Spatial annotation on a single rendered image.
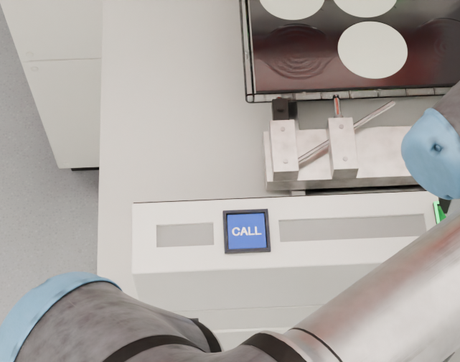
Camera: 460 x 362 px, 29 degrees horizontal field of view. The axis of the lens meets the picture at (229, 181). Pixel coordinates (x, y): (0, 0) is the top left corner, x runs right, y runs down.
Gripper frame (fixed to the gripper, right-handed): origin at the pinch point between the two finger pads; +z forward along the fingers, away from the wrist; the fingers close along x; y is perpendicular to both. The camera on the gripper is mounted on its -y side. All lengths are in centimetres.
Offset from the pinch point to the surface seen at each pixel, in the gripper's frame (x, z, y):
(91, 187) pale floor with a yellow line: 59, 98, 58
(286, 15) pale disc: 17.9, 7.7, 37.9
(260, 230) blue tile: 24.3, 1.3, 0.7
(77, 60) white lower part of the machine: 55, 46, 59
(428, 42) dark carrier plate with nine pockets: -2.1, 7.8, 32.2
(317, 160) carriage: 15.3, 9.7, 14.6
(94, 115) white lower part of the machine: 54, 66, 59
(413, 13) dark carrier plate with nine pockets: -0.8, 7.7, 37.4
